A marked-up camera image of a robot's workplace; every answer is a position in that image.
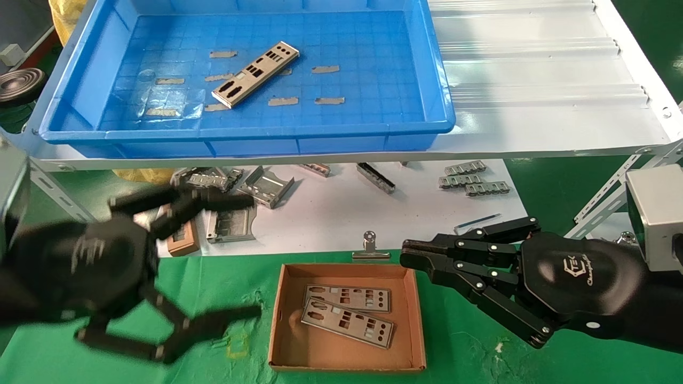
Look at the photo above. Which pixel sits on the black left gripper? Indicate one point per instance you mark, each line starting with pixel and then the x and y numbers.
pixel 90 272

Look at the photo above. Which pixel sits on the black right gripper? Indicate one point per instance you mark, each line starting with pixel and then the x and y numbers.
pixel 576 282

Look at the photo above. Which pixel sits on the metal port plate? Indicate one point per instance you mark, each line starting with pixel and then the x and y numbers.
pixel 333 324
pixel 251 72
pixel 381 304

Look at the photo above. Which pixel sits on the small brown part box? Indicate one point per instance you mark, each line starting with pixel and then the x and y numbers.
pixel 184 246

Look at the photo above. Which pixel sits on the brown cardboard box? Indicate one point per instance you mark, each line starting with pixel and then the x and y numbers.
pixel 341 360

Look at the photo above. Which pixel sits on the blue plastic tray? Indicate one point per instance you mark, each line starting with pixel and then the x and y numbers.
pixel 373 42

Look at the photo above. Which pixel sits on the small white box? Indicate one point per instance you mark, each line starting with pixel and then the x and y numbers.
pixel 10 54

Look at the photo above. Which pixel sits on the green table cloth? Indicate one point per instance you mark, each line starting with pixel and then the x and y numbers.
pixel 240 277

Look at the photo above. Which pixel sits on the dark metal bar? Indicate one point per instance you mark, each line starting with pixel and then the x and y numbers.
pixel 376 178

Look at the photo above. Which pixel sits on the perforated white shelf brace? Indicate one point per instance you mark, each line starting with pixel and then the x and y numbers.
pixel 58 192
pixel 603 202

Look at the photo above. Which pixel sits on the white paper sheet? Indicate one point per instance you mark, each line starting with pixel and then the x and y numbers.
pixel 331 213

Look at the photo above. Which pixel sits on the short metal strip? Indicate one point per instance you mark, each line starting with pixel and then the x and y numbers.
pixel 317 169

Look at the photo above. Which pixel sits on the white metal shelf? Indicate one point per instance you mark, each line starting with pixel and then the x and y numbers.
pixel 533 106

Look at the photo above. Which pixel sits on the black round disc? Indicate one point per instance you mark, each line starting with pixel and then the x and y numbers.
pixel 18 85

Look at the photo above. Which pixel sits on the grey square metal bracket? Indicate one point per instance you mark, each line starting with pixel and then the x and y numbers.
pixel 235 226

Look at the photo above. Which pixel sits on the flat grey metal frame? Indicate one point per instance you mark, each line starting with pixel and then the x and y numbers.
pixel 205 178
pixel 235 176

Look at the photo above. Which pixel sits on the folded grey metal bracket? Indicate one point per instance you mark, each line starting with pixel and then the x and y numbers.
pixel 267 189

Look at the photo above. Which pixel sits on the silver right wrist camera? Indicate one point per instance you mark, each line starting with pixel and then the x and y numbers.
pixel 656 213

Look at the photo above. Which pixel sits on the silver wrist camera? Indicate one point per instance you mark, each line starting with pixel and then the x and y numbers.
pixel 13 197
pixel 656 213

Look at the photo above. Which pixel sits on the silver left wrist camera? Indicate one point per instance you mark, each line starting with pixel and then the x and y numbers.
pixel 13 197

